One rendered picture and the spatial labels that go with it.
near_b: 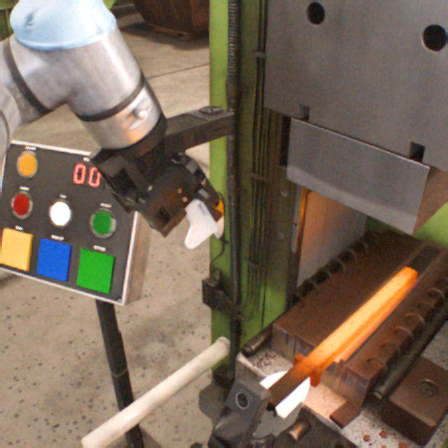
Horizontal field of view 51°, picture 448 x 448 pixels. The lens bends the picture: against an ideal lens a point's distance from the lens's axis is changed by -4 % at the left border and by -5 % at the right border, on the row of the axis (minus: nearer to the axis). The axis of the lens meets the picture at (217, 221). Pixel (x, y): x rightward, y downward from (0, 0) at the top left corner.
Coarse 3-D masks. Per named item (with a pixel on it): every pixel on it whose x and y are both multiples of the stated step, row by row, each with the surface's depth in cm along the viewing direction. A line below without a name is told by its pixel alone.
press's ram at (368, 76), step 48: (288, 0) 57; (336, 0) 52; (384, 0) 48; (432, 0) 45; (288, 48) 60; (336, 48) 55; (384, 48) 51; (432, 48) 47; (288, 96) 63; (336, 96) 58; (384, 96) 53; (432, 96) 49; (384, 144) 56; (432, 144) 51
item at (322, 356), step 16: (400, 272) 92; (416, 272) 93; (384, 288) 88; (400, 288) 88; (368, 304) 84; (384, 304) 84; (352, 320) 81; (368, 320) 81; (336, 336) 77; (352, 336) 78; (320, 352) 74; (336, 352) 75; (304, 368) 71; (320, 368) 71; (272, 384) 68; (288, 384) 68; (272, 400) 66
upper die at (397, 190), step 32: (320, 128) 62; (288, 160) 68; (320, 160) 64; (352, 160) 60; (384, 160) 56; (416, 160) 54; (320, 192) 66; (352, 192) 62; (384, 192) 58; (416, 192) 55; (416, 224) 57
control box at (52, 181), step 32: (64, 160) 95; (0, 192) 100; (32, 192) 97; (64, 192) 95; (96, 192) 93; (0, 224) 100; (32, 224) 98; (64, 224) 95; (128, 224) 91; (32, 256) 98; (128, 256) 91; (64, 288) 96; (128, 288) 92
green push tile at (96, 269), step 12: (84, 252) 93; (96, 252) 93; (84, 264) 93; (96, 264) 93; (108, 264) 92; (84, 276) 93; (96, 276) 93; (108, 276) 92; (96, 288) 93; (108, 288) 92
